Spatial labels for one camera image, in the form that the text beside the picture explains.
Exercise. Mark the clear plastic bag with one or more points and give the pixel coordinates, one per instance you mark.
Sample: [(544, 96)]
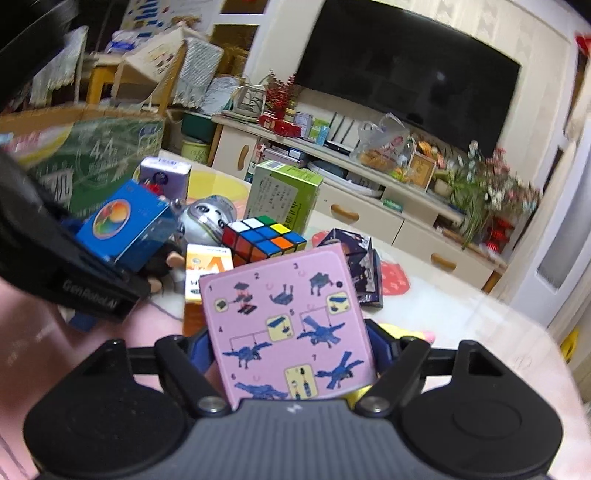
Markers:
[(383, 143)]

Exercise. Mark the silver panda piggy bank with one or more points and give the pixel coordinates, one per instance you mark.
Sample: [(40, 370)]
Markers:
[(207, 221)]

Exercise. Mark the beige tote bag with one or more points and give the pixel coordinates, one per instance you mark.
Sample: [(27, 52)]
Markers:
[(152, 60)]

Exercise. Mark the orange and white box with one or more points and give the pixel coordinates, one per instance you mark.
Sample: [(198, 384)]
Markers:
[(207, 272)]

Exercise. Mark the dark star-print box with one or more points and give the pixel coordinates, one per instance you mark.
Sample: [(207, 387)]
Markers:
[(362, 267)]

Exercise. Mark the yellow plastic object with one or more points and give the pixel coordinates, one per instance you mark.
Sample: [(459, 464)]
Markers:
[(571, 344)]

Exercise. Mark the black television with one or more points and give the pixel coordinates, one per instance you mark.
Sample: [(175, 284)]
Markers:
[(406, 64)]

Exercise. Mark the pink flower plant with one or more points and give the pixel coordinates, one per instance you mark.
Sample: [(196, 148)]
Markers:
[(489, 189)]

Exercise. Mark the pink tin box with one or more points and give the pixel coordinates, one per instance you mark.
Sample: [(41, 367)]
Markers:
[(286, 323)]

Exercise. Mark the large cardboard box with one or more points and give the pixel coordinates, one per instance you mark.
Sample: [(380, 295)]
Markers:
[(78, 147)]

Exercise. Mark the red berry branches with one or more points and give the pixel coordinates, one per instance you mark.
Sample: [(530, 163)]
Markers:
[(279, 92)]

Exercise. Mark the wooden chair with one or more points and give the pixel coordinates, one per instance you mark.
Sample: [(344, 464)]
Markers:
[(99, 85)]

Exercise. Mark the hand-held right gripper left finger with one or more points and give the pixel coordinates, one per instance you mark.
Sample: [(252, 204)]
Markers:
[(201, 347)]

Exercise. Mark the cream television cabinet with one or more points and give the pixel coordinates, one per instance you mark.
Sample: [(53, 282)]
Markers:
[(415, 226)]

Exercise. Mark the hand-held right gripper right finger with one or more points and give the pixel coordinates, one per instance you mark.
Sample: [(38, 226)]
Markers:
[(384, 342)]

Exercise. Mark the printed rabbit table mat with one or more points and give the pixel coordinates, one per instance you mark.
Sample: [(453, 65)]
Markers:
[(461, 318)]

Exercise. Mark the dark green bin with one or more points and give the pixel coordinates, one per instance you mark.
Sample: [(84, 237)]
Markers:
[(198, 123)]

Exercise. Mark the white lace cloth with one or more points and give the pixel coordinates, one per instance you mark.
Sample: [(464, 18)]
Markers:
[(198, 69)]

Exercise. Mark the small picture frame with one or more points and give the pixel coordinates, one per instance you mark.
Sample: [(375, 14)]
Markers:
[(421, 170)]

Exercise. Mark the red packet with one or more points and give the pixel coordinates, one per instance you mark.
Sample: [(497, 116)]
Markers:
[(279, 125)]

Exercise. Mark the small blue carton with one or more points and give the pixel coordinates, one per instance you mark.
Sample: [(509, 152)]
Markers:
[(124, 221)]

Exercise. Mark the light green bin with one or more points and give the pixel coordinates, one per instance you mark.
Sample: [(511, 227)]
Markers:
[(196, 150)]

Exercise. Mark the red stand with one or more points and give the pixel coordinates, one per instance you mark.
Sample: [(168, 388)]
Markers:
[(498, 233)]

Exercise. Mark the small green box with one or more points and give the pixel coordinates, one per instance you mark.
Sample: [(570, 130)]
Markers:
[(392, 205)]

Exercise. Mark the multicoloured puzzle cube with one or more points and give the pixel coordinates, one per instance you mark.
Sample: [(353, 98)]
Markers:
[(263, 240)]

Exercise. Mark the black-haired doll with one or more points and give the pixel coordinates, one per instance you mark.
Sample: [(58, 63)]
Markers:
[(159, 272)]

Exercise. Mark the green and white carton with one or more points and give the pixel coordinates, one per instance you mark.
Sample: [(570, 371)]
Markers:
[(281, 198)]

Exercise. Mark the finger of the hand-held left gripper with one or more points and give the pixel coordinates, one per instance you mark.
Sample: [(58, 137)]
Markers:
[(87, 288)]

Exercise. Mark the purple tissue pack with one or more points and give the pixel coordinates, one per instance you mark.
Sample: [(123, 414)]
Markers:
[(171, 173)]

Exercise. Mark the white tower air conditioner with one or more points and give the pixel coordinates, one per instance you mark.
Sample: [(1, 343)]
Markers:
[(549, 240)]

